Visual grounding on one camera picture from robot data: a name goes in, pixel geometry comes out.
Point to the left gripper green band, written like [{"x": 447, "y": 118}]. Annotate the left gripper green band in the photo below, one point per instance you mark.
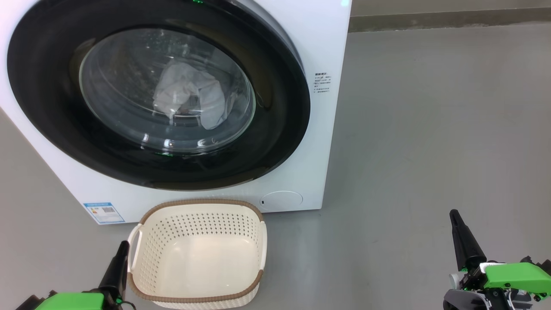
[{"x": 69, "y": 302}]

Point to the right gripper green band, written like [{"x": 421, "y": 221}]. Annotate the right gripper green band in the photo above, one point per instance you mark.
[{"x": 512, "y": 277}]

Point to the white and blue cartoon garment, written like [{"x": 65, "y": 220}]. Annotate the white and blue cartoon garment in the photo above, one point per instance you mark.
[{"x": 189, "y": 92}]

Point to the black round glass washer door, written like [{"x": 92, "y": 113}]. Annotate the black round glass washer door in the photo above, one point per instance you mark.
[{"x": 275, "y": 129}]

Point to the cream perforated laundry basket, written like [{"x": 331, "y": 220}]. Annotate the cream perforated laundry basket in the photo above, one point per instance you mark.
[{"x": 198, "y": 267}]

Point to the white front-load washing machine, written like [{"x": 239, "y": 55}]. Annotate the white front-load washing machine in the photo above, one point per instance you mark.
[{"x": 331, "y": 51}]

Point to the blue white energy label sticker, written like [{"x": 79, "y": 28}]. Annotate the blue white energy label sticker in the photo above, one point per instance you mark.
[{"x": 103, "y": 212}]

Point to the round white drain filter cover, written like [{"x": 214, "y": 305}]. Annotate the round white drain filter cover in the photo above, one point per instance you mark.
[{"x": 282, "y": 201}]

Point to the black printed text label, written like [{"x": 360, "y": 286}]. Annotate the black printed text label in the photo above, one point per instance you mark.
[{"x": 322, "y": 82}]

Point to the grey wall skirting board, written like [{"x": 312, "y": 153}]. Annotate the grey wall skirting board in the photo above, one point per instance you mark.
[{"x": 452, "y": 19}]

